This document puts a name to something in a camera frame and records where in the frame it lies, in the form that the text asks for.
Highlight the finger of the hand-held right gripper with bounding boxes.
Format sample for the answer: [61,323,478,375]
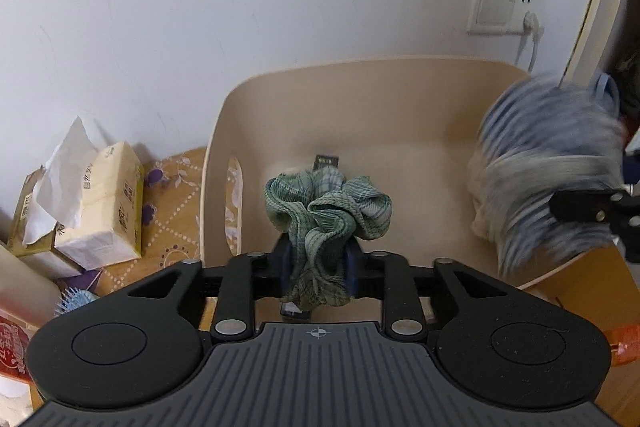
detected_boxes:
[548,183,640,264]

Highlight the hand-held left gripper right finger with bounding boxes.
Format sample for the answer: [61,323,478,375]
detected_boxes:
[344,239,523,340]

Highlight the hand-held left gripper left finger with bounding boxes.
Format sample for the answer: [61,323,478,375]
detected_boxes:
[127,239,296,342]

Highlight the green plaid scrunchie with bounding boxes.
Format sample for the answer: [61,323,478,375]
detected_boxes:
[264,153,393,322]

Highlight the blue striped fuzzy sock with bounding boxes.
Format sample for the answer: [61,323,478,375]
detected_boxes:
[467,74,626,280]

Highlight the beige plastic basket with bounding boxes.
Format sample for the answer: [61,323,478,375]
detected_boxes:
[200,56,618,308]

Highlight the wooden desktop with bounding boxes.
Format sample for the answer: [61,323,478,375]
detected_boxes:
[20,239,640,425]

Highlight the brown floral table mat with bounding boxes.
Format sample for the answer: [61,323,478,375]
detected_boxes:
[75,146,243,298]

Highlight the light blue headphones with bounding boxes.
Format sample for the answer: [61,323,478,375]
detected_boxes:
[592,73,621,112]

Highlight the orange plastic piece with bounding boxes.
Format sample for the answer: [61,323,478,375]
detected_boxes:
[602,326,632,367]

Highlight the blue hair brush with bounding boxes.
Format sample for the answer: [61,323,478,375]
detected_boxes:
[54,287,101,319]

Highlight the opened tissue pack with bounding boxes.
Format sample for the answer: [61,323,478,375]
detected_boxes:
[7,116,98,258]

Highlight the red packet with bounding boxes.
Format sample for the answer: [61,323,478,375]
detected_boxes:
[0,313,43,380]

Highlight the white plug with cable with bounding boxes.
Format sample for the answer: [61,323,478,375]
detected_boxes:
[515,11,546,72]

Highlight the white wall switch socket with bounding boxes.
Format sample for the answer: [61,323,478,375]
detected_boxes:
[467,0,545,36]

